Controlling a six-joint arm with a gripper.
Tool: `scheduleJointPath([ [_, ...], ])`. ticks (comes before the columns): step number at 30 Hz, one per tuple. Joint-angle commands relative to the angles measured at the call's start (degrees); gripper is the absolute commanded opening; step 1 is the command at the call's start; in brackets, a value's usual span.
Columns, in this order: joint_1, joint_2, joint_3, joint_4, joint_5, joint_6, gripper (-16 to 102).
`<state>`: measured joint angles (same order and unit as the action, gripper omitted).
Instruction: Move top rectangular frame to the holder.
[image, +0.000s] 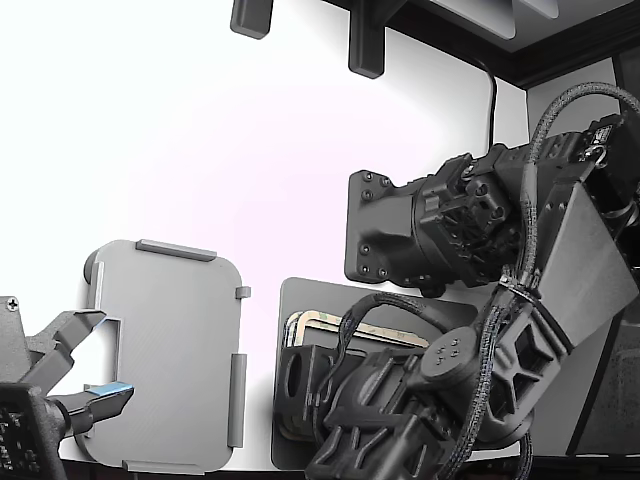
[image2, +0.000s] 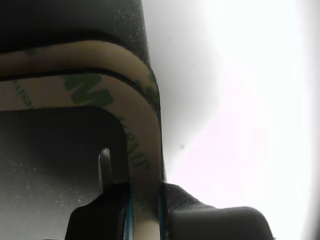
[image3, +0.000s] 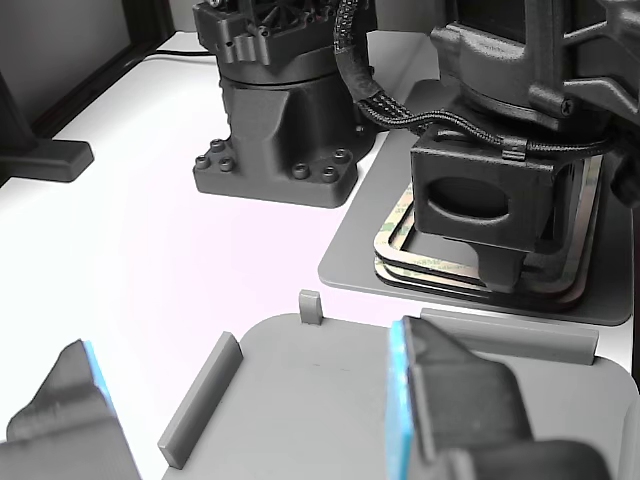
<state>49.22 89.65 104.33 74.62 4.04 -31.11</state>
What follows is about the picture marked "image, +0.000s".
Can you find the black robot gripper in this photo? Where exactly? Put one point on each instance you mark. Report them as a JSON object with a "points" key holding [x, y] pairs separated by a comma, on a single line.
{"points": [[300, 380]]}

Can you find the black camera module with board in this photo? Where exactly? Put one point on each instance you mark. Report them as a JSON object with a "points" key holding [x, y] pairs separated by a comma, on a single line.
{"points": [[20, 430]]}

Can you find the light grey frame holder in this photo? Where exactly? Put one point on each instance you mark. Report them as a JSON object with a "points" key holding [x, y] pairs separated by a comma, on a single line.
{"points": [[175, 325]]}

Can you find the black block post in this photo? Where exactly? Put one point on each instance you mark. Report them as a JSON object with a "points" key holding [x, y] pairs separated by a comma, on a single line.
{"points": [[367, 40]]}

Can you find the black enclosure frame beam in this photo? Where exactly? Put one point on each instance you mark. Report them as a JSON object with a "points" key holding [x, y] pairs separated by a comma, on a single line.
{"points": [[550, 55]]}

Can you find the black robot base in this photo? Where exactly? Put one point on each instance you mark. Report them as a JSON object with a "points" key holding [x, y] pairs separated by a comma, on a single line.
{"points": [[375, 230]]}

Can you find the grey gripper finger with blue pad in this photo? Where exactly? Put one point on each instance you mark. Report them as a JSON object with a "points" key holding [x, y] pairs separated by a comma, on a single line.
{"points": [[107, 400], [65, 332]]}

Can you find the dark grey mat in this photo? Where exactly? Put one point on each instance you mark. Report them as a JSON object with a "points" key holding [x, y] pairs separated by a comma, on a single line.
{"points": [[310, 295]]}

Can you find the black six-joint robot arm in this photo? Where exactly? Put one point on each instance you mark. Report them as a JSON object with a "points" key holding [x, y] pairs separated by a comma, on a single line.
{"points": [[585, 260]]}

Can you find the black mesh side panel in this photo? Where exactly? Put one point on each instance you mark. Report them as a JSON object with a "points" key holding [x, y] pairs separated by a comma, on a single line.
{"points": [[615, 400]]}

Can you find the light grey panel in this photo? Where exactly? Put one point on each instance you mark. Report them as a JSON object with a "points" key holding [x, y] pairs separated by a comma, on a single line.
{"points": [[505, 20]]}

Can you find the dark grey block post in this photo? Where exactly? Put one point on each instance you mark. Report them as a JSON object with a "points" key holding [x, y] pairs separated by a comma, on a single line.
{"points": [[250, 17]]}

